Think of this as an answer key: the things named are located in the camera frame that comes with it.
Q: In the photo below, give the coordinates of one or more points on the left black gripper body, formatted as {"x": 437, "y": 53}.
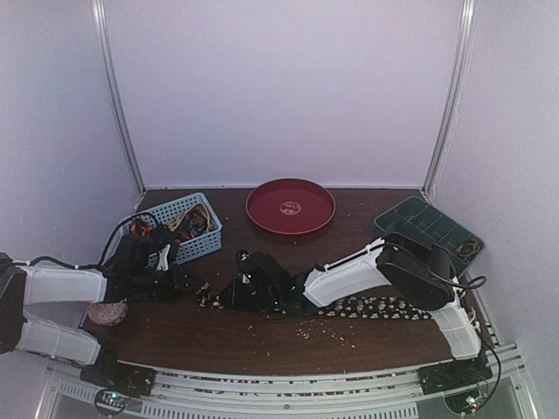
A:
{"x": 167, "y": 288}

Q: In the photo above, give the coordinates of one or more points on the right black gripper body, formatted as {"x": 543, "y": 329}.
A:
{"x": 236, "y": 294}

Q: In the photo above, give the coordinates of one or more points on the black white floral tie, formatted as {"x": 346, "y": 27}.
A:
{"x": 382, "y": 308}

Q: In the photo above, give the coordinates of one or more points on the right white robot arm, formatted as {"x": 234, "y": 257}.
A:
{"x": 394, "y": 277}

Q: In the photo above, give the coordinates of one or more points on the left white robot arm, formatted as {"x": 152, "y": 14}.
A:
{"x": 46, "y": 280}

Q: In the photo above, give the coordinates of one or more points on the pile of ties in basket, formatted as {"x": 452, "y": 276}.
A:
{"x": 191, "y": 224}

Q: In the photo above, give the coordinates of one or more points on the small patterned pink bowl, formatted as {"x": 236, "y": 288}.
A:
{"x": 107, "y": 314}

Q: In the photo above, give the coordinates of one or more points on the light blue plastic basket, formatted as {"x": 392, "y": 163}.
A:
{"x": 166, "y": 212}

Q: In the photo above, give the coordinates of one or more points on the round red tray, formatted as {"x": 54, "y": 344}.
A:
{"x": 290, "y": 207}

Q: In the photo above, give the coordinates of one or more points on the dark green divided organizer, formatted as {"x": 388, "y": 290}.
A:
{"x": 417, "y": 218}

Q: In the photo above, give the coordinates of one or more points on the rubber bands in organizer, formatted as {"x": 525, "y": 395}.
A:
{"x": 469, "y": 249}

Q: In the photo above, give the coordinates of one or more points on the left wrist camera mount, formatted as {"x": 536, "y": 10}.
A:
{"x": 166, "y": 257}

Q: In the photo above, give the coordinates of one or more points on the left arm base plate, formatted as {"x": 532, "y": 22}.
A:
{"x": 119, "y": 382}

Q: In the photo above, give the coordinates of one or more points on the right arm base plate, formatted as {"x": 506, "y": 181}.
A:
{"x": 464, "y": 384}

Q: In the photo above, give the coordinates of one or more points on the right aluminium corner post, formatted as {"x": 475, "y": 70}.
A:
{"x": 457, "y": 82}

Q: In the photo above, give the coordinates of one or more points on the aluminium corner post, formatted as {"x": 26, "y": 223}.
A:
{"x": 101, "y": 27}
{"x": 457, "y": 82}

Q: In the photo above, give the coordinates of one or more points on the left aluminium corner post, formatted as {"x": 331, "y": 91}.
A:
{"x": 101, "y": 27}

